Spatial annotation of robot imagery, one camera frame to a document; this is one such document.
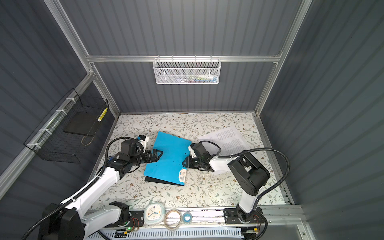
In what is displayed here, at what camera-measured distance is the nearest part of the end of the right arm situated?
27.7 inches

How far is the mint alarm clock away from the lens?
0.72m

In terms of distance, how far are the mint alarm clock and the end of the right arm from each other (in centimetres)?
25
